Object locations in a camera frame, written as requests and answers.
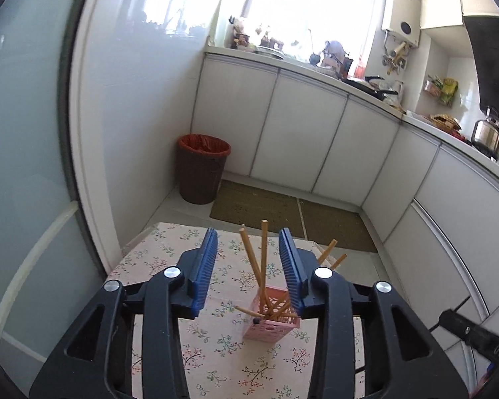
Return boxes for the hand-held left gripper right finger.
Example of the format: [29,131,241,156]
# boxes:
[279,228,470,399]

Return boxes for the black frying pan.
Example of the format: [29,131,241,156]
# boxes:
[347,75,400,101]

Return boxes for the black ladle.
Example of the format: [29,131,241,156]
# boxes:
[308,29,321,67]

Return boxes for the white water heater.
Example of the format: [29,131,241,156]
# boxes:
[382,0,421,47]

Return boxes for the steel kettle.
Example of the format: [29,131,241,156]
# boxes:
[471,107,499,162]

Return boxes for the kitchen window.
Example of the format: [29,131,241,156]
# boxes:
[216,0,383,63]

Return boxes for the brown trash bin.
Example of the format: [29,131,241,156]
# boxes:
[178,134,232,205]

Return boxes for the floral tablecloth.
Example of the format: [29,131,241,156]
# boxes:
[106,221,383,399]

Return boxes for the frosted glass door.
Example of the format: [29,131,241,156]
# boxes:
[0,0,121,399]

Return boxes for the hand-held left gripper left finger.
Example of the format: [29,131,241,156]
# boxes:
[29,228,219,399]

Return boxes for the black range hood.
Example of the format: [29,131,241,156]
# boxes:
[461,14,499,127]

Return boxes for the pink perforated basket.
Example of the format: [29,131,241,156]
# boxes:
[242,285,302,341]

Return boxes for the white kitchen counter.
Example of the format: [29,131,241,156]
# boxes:
[204,44,499,184]

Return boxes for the white kitchen base cabinets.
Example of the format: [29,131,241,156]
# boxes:
[190,52,499,399]

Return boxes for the white door handle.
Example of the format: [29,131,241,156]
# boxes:
[0,201,80,341]

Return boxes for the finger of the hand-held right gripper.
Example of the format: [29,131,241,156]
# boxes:
[438,310,499,360]

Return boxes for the rack of seasoning packets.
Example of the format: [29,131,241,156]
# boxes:
[424,75,459,106]

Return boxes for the pile of bamboo chopsticks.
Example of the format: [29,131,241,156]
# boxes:
[234,219,348,326]

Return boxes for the olive floor mat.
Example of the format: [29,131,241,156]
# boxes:
[210,180,305,237]
[298,199,378,253]

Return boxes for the woven food basket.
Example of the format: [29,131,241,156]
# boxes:
[429,113,462,130]

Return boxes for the windowsill ornaments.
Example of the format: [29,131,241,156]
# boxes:
[231,16,285,51]

